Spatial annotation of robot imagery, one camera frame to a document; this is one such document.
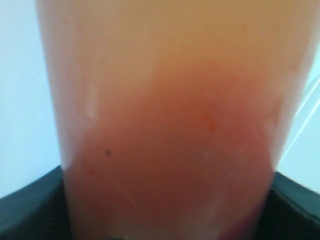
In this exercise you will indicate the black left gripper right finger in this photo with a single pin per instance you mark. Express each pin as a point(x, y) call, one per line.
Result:
point(291, 212)

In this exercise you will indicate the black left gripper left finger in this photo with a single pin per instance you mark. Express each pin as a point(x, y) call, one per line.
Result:
point(37, 211)

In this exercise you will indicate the red sauce squeeze bottle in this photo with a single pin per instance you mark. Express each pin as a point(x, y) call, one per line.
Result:
point(172, 114)

